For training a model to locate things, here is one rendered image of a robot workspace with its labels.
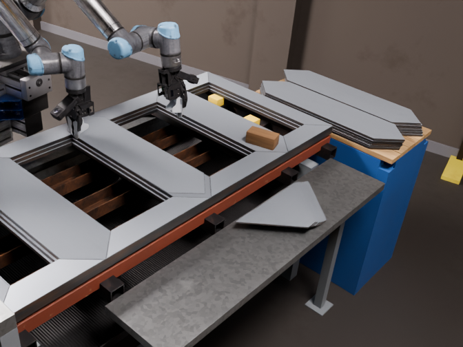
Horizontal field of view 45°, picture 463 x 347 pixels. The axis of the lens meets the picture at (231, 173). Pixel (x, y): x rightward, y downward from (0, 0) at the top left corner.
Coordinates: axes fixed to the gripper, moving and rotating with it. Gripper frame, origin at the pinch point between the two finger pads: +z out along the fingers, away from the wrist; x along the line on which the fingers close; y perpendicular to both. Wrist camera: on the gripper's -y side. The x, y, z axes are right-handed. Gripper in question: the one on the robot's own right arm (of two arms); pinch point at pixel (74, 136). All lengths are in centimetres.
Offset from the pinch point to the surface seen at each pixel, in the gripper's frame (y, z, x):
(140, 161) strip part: 7.6, 0.6, -29.3
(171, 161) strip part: 15.9, 0.6, -36.7
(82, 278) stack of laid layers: -42, 3, -62
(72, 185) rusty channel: -7.2, 16.0, -7.0
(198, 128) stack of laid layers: 45, 3, -23
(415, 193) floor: 202, 85, -72
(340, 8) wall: 245, 0, 31
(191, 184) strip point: 11, 1, -52
